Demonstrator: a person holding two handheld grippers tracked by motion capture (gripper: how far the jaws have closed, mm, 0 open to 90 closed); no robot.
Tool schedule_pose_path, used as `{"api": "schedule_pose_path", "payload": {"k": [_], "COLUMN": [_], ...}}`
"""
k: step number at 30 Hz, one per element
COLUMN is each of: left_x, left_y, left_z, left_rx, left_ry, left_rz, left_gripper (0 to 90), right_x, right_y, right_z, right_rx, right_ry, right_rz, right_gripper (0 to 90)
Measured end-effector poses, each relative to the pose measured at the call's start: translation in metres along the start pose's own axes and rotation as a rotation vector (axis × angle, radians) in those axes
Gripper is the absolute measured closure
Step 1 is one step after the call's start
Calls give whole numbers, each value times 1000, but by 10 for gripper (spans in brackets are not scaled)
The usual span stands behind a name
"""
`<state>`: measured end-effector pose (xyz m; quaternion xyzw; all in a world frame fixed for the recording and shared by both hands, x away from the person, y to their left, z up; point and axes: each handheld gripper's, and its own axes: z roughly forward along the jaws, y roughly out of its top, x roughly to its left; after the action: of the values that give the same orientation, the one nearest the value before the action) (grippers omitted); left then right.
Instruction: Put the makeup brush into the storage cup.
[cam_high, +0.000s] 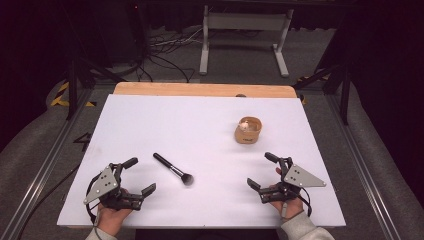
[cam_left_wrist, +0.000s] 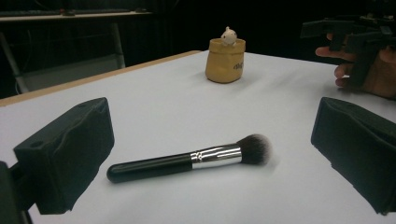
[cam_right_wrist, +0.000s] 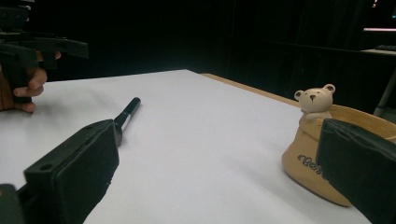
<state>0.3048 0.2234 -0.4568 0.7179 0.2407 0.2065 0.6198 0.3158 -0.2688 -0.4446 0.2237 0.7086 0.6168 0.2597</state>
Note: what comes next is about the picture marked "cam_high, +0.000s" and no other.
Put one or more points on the white metal table frame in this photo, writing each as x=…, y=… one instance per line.
x=245, y=20

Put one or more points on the person's right hand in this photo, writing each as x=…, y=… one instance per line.
x=290, y=208

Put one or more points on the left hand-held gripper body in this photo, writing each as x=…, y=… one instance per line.
x=107, y=186

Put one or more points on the white table mat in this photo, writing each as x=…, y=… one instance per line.
x=200, y=133

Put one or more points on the black metal stand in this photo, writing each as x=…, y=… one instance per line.
x=72, y=90
x=343, y=93

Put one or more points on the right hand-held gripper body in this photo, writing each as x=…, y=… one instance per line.
x=290, y=181

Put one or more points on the aluminium floor rail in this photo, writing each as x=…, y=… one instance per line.
x=361, y=160
x=46, y=163

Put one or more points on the person's dark lap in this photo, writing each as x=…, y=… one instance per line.
x=206, y=235

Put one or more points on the black makeup brush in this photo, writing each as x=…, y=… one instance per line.
x=173, y=169

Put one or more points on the small white puff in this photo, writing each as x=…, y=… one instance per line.
x=244, y=125

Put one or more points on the tan round container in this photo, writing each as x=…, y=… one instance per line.
x=248, y=134

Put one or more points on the person's left hand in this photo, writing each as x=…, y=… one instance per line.
x=111, y=218

